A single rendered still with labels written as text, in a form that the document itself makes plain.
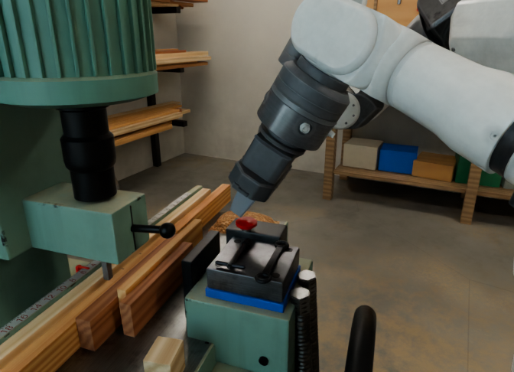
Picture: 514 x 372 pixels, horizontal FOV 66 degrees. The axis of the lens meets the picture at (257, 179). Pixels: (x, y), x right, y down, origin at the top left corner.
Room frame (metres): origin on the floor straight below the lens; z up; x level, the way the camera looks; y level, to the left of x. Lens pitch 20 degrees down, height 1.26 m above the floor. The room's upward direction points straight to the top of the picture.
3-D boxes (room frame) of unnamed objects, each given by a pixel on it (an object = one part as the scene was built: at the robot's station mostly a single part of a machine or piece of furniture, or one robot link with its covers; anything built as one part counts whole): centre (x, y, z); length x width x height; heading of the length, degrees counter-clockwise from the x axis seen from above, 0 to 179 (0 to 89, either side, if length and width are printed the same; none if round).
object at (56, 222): (0.47, 0.22, 1.03); 0.14 x 0.07 x 0.09; 71
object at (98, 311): (0.49, 0.17, 0.92); 0.23 x 0.02 x 0.04; 161
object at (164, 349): (0.34, 0.10, 0.92); 0.04 x 0.03 x 0.04; 168
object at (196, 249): (0.47, 0.05, 0.95); 0.09 x 0.07 x 0.09; 161
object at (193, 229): (0.53, 0.14, 0.93); 0.22 x 0.01 x 0.06; 161
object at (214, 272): (0.46, 0.00, 0.99); 0.13 x 0.11 x 0.06; 161
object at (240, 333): (0.45, 0.00, 0.91); 0.15 x 0.14 x 0.09; 161
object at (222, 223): (0.72, 0.02, 0.91); 0.12 x 0.09 x 0.03; 71
